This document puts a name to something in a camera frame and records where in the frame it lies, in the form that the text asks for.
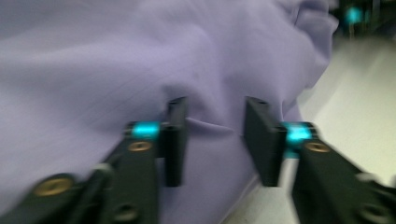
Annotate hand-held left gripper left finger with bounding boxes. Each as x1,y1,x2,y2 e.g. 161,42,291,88
104,95,190,224

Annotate purple shorts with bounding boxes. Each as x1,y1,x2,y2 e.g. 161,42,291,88
0,0,340,224

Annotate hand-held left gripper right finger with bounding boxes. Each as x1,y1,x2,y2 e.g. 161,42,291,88
242,95,379,224

